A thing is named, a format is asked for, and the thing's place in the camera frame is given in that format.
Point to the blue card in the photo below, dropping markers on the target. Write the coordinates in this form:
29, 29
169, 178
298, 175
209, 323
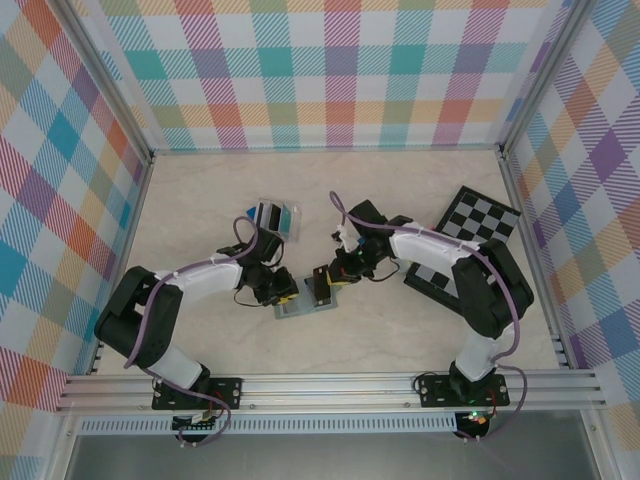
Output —
251, 214

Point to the black grey striped card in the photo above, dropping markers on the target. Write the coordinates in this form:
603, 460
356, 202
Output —
270, 216

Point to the black grey checkerboard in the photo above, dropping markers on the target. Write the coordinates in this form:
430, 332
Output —
487, 220

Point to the grey metal panel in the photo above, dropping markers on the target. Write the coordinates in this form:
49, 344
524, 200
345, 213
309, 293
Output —
325, 460

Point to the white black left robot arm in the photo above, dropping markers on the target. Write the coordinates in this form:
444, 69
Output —
150, 320

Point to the aluminium frame post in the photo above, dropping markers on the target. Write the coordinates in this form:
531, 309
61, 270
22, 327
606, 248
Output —
107, 80
545, 75

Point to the clear box with blue items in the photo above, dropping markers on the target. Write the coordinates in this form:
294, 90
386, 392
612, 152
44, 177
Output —
298, 225

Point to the teal card black stripe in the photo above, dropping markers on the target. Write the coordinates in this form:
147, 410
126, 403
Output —
287, 221

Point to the aluminium rear frame bar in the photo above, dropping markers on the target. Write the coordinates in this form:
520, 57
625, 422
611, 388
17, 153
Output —
325, 150

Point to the small circuit board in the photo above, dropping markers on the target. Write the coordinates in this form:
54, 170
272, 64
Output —
477, 417
197, 421

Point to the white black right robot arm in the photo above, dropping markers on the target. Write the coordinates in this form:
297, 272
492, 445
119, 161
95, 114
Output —
490, 300

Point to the long aluminium base rail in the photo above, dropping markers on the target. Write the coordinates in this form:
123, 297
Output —
325, 392

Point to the aluminium side rail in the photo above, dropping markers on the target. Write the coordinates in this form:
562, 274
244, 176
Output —
131, 225
535, 260

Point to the slotted aluminium bracket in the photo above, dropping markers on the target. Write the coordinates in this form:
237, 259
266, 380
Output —
561, 350
96, 360

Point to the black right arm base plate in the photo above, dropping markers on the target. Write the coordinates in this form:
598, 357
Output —
432, 390

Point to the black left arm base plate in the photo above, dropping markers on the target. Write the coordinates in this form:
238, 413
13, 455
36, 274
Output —
225, 392

